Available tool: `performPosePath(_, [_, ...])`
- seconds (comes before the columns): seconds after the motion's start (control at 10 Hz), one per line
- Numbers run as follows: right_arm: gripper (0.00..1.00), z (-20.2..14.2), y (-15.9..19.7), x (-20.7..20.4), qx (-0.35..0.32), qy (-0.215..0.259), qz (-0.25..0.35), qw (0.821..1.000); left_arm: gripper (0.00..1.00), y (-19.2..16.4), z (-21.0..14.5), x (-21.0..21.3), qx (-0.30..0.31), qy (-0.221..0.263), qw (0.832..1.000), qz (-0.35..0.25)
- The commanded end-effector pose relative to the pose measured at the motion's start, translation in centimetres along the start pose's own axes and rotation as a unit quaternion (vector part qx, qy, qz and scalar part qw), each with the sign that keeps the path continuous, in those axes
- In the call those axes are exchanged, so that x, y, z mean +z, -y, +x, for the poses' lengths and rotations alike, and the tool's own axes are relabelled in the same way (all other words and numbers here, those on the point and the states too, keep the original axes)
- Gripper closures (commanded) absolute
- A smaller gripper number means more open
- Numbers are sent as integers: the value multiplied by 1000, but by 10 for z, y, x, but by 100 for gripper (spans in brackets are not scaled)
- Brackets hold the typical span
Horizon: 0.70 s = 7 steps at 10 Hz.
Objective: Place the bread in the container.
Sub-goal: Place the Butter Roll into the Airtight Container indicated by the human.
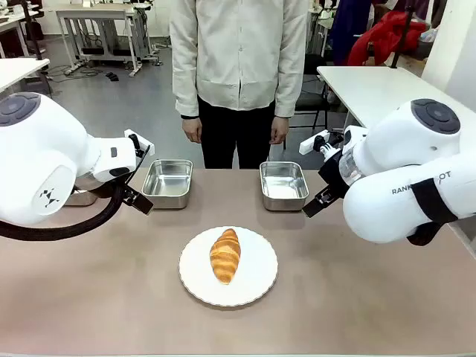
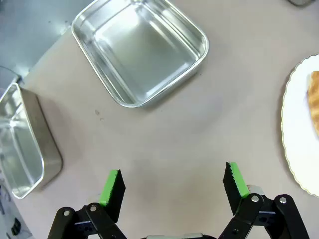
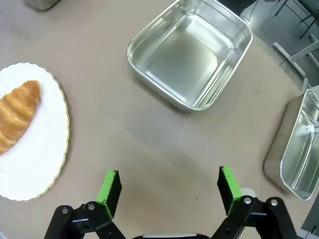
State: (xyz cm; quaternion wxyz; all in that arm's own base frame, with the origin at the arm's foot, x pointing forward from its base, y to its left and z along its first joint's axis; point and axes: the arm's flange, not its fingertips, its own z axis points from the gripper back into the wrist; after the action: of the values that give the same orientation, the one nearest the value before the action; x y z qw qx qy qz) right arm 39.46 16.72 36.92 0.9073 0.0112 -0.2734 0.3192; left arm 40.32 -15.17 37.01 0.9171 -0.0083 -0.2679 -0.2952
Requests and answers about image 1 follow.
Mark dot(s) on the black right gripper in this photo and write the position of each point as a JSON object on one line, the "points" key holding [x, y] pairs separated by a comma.
{"points": [[332, 173]]}

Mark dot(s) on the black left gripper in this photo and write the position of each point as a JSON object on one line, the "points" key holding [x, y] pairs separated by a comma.
{"points": [[128, 191]]}

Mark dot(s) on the person's left forearm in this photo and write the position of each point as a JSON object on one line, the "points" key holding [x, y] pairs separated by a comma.
{"points": [[288, 89]]}

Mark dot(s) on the person's right forearm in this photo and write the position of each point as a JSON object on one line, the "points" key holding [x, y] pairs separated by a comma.
{"points": [[187, 89]]}

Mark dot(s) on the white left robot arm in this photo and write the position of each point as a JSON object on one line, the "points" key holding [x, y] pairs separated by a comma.
{"points": [[41, 156]]}

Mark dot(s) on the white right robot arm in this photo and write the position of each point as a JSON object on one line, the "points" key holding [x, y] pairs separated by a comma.
{"points": [[401, 148]]}

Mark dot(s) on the rectangular steel container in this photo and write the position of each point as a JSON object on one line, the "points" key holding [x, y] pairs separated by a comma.
{"points": [[283, 184], [82, 199], [167, 182]]}

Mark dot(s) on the golden croissant bread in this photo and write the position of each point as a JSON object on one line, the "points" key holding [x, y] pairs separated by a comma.
{"points": [[225, 256]]}

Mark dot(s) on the person's left hand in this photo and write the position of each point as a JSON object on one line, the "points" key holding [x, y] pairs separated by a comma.
{"points": [[279, 131]]}

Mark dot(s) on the person's right hand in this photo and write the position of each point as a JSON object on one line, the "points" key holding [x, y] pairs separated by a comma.
{"points": [[192, 130]]}

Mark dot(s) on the white scalloped plate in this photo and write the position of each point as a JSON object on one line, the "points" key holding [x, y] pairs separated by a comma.
{"points": [[256, 275]]}

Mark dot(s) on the black folding chair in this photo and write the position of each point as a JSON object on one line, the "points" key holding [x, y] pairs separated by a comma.
{"points": [[312, 100]]}

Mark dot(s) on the large white side table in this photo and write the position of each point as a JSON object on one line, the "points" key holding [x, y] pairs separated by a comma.
{"points": [[372, 89]]}

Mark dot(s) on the black foot pedal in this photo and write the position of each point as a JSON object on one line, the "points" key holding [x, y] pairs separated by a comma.
{"points": [[112, 76]]}

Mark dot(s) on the person in cream shirt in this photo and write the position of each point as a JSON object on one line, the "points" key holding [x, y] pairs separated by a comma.
{"points": [[238, 56]]}

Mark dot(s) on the dark blue garment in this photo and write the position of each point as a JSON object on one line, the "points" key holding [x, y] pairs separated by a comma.
{"points": [[346, 29]]}

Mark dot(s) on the small white side table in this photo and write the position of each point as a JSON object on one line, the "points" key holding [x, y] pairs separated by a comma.
{"points": [[18, 72]]}

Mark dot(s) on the red jacket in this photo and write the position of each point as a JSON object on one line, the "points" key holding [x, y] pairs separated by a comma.
{"points": [[383, 37]]}

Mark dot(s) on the grey background desk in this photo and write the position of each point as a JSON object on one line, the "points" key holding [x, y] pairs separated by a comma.
{"points": [[100, 22]]}

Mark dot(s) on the black stand pole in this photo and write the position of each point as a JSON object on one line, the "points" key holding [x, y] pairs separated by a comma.
{"points": [[402, 33], [32, 29]]}

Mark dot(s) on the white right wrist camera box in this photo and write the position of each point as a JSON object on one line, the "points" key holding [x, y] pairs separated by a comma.
{"points": [[308, 145]]}

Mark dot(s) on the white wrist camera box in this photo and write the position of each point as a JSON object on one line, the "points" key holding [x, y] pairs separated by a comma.
{"points": [[308, 145], [143, 139]]}

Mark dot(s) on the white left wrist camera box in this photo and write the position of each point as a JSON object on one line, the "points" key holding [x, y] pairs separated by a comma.
{"points": [[143, 139]]}

